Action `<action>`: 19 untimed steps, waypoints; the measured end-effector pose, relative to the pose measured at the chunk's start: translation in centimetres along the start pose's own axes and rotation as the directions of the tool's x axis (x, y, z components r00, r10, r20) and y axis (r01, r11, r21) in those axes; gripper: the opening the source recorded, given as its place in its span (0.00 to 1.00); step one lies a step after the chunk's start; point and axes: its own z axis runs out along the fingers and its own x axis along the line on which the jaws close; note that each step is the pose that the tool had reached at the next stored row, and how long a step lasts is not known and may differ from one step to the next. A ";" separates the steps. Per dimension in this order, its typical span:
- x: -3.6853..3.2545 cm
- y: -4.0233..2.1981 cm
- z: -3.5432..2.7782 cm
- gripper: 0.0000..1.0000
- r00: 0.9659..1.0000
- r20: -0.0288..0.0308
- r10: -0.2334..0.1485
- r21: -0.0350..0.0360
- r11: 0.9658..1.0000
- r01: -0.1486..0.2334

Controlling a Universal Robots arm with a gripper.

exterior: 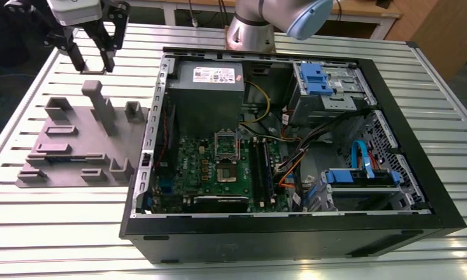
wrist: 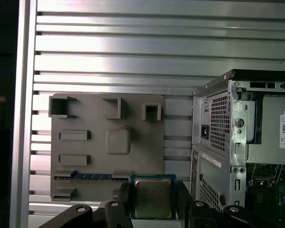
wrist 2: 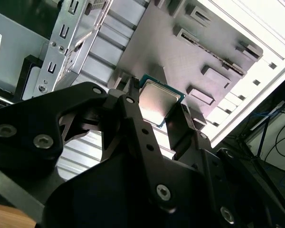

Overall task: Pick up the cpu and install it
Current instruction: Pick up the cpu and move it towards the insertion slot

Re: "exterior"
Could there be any grey power supply unit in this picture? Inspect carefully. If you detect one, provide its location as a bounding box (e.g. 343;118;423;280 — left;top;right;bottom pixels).
167;60;246;131

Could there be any wooden cabinet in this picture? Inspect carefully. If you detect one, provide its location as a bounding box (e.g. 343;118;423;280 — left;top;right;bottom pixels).
387;0;467;79

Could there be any green motherboard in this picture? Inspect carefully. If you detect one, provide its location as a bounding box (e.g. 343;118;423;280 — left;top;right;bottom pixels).
151;128;293;214

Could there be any orange wire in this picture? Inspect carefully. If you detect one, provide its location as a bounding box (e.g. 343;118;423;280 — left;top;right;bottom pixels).
278;166;298;188

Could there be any yellow wire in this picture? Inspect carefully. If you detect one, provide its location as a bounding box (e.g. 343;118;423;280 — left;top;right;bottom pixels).
240;80;272;125

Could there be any dark office chair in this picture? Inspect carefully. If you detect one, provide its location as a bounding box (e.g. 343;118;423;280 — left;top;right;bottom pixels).
0;0;44;69

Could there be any wooden desk white frame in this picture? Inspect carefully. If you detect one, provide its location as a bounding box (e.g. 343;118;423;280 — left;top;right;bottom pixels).
326;0;405;40

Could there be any CPU socket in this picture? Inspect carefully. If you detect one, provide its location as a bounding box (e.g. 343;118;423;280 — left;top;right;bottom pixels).
216;161;240;184

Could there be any thin cable silver plug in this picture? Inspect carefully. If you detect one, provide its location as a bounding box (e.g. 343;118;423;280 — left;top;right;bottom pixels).
188;0;199;29

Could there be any black cable bundle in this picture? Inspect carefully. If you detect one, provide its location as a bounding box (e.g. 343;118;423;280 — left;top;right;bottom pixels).
275;112;370;173

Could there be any black PC case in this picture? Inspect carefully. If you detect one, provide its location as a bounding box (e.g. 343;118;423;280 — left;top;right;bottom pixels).
119;45;467;265

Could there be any blue flat wire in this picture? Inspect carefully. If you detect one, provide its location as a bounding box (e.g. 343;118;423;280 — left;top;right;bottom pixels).
351;139;375;179

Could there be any silver disk bay cage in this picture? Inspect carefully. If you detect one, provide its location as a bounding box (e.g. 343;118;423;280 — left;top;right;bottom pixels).
302;168;431;213

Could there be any silver drive cage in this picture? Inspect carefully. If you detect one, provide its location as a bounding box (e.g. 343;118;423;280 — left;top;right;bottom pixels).
287;60;379;126

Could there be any black RAM slot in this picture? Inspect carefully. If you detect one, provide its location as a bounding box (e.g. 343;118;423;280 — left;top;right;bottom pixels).
260;139;276;205
250;139;267;207

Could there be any hard disk in blue carrier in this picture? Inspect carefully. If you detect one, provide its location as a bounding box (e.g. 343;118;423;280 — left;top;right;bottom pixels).
322;169;401;187

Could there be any grey parts rack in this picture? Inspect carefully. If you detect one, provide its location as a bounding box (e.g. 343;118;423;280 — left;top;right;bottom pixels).
15;80;151;189

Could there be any blue plastic drive bracket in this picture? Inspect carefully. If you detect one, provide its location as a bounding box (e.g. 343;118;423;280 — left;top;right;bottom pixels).
301;62;334;96

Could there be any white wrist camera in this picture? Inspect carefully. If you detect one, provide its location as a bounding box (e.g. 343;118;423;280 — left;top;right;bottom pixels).
48;0;103;29

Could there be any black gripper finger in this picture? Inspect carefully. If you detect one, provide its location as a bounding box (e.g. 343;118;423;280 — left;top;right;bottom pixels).
86;0;132;73
3;0;88;73

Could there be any black graphics card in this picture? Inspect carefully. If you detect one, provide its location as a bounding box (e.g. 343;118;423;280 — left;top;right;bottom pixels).
182;194;250;213

